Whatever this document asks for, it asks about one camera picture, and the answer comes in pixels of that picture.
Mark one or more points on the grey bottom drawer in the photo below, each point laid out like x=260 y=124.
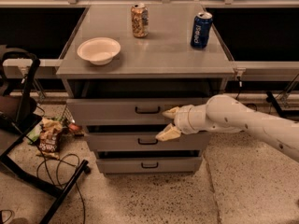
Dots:
x=150 y=165

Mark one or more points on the black rolling stand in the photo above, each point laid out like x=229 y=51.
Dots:
x=18 y=117

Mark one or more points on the blue Pepsi can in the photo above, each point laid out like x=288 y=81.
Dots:
x=200 y=30

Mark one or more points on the white paper bowl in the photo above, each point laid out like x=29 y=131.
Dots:
x=99 y=50

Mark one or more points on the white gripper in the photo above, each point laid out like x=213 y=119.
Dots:
x=183 y=119

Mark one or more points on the grey drawer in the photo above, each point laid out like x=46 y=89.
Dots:
x=150 y=165
x=144 y=142
x=127 y=111

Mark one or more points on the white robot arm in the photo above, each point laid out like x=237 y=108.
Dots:
x=224 y=114

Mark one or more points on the grey top drawer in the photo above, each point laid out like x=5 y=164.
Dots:
x=127 y=111

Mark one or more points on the grey middle drawer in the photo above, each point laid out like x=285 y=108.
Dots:
x=144 y=142

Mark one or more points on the grey metal drawer cabinet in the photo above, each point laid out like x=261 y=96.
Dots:
x=161 y=65

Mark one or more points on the gold patterned soda can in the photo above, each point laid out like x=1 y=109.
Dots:
x=140 y=20

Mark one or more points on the brown chip bag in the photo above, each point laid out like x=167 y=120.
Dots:
x=49 y=138

